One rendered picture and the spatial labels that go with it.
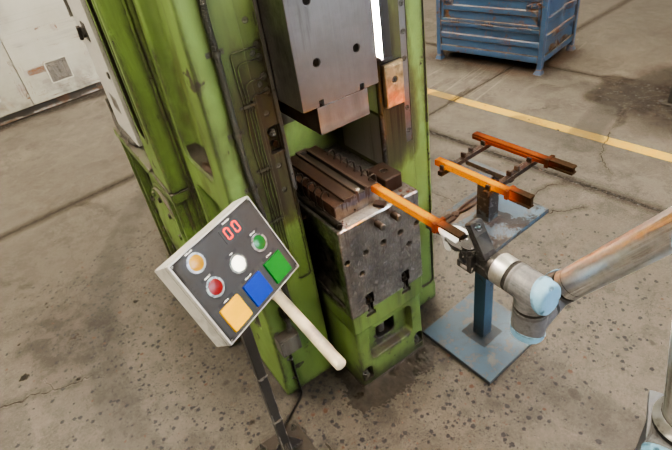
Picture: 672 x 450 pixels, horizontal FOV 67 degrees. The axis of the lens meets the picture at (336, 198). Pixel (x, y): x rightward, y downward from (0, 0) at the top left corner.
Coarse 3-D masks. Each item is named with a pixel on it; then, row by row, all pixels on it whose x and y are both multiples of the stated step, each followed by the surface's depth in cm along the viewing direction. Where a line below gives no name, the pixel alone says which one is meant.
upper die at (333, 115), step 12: (348, 96) 163; (360, 96) 166; (288, 108) 175; (324, 108) 159; (336, 108) 162; (348, 108) 165; (360, 108) 168; (300, 120) 171; (312, 120) 164; (324, 120) 161; (336, 120) 164; (348, 120) 167; (324, 132) 163
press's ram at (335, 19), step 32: (256, 0) 149; (288, 0) 138; (320, 0) 143; (352, 0) 149; (288, 32) 142; (320, 32) 147; (352, 32) 154; (288, 64) 150; (320, 64) 152; (352, 64) 159; (288, 96) 159; (320, 96) 156
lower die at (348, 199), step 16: (304, 160) 208; (336, 160) 204; (304, 176) 199; (320, 176) 196; (352, 176) 192; (304, 192) 196; (320, 192) 189; (336, 192) 185; (352, 192) 184; (368, 192) 186; (336, 208) 180; (352, 208) 185
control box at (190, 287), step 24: (216, 216) 152; (240, 216) 149; (192, 240) 141; (216, 240) 141; (240, 240) 147; (168, 264) 131; (216, 264) 140; (168, 288) 136; (192, 288) 133; (240, 288) 143; (192, 312) 137; (216, 312) 136; (216, 336) 138
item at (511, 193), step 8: (440, 160) 193; (448, 160) 192; (448, 168) 190; (456, 168) 187; (464, 168) 186; (464, 176) 185; (472, 176) 181; (480, 176) 181; (480, 184) 180; (488, 184) 177; (496, 184) 175; (504, 184) 175; (504, 192) 171; (512, 192) 171; (520, 192) 168; (528, 192) 167; (512, 200) 172; (520, 200) 169; (528, 200) 167; (528, 208) 167
